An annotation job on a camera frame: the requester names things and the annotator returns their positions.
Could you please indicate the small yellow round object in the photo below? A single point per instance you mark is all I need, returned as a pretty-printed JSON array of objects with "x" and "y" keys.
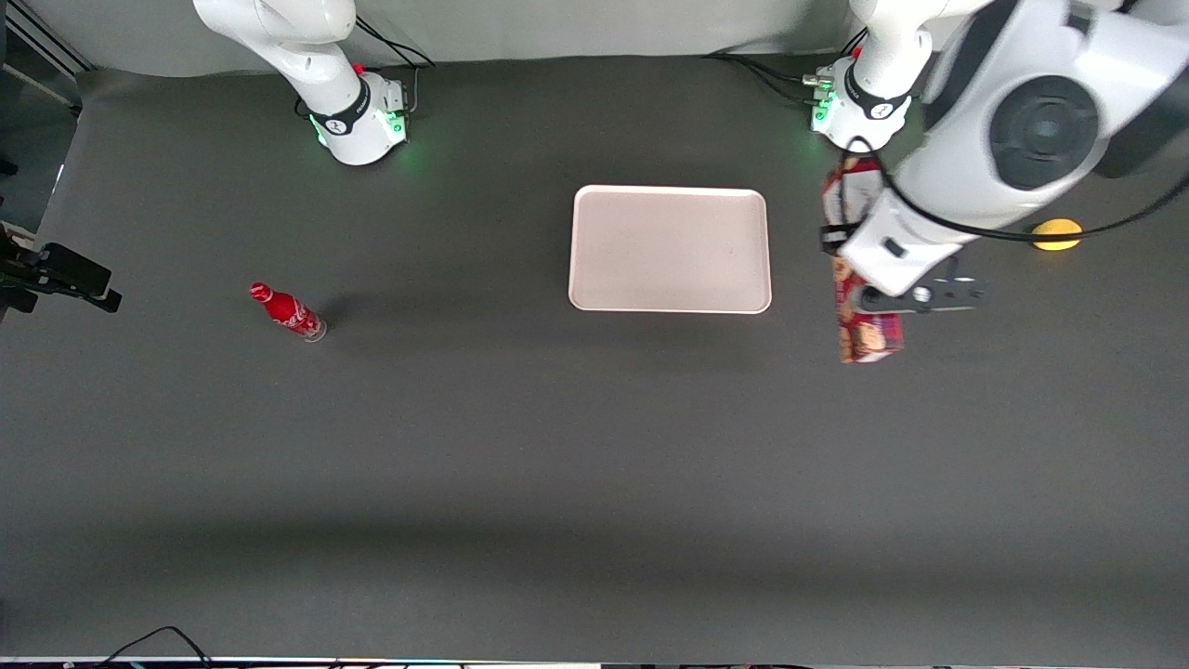
[{"x": 1057, "y": 240}]

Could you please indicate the aluminium frame rail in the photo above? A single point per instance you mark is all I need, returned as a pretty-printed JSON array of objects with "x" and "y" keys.
[{"x": 46, "y": 37}]

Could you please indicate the pale pink plastic tray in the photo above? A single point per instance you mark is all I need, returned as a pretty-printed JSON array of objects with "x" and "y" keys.
[{"x": 669, "y": 251}]

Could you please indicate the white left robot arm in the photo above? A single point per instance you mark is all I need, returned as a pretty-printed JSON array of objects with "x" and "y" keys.
[{"x": 1045, "y": 130}]

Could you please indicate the red cookie box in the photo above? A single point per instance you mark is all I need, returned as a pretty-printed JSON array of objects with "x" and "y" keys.
[{"x": 868, "y": 334}]

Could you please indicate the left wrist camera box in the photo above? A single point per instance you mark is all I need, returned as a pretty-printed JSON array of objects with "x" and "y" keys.
[{"x": 947, "y": 295}]

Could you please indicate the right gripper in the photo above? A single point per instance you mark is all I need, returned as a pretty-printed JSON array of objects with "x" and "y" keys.
[{"x": 8, "y": 266}]

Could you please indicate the red cola bottle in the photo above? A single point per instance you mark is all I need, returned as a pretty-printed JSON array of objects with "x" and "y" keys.
[{"x": 286, "y": 311}]

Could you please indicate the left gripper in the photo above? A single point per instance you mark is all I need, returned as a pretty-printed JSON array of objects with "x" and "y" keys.
[{"x": 829, "y": 236}]

